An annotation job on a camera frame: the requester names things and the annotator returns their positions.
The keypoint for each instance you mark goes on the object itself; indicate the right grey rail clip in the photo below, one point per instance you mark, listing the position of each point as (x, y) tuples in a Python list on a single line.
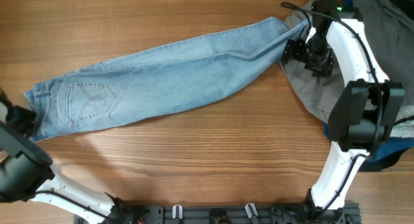
[(251, 212)]

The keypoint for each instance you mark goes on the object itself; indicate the grey t-shirt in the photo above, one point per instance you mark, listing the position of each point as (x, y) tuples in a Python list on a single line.
[(309, 87)]

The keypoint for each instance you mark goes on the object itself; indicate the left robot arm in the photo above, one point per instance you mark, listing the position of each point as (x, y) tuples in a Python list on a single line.
[(28, 174)]

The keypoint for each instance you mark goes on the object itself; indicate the black garment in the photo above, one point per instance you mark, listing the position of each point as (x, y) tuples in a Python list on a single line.
[(378, 165)]

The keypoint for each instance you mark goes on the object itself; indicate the left grey rail clip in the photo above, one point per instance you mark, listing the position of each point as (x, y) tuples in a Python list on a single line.
[(177, 212)]

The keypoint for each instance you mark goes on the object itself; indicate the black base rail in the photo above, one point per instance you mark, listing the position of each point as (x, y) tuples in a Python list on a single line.
[(213, 214)]

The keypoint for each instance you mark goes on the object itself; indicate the grey rail clip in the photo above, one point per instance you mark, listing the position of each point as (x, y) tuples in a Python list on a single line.
[(251, 212), (177, 212)]

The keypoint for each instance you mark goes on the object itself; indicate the light blue denim jeans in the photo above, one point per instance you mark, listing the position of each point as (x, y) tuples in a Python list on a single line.
[(160, 81)]

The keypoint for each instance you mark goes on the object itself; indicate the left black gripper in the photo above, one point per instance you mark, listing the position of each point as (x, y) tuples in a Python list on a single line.
[(21, 119)]

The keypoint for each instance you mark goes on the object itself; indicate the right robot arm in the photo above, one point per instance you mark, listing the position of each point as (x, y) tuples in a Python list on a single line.
[(360, 120)]

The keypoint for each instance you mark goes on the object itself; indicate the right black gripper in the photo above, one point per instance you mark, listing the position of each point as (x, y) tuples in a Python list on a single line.
[(298, 51)]

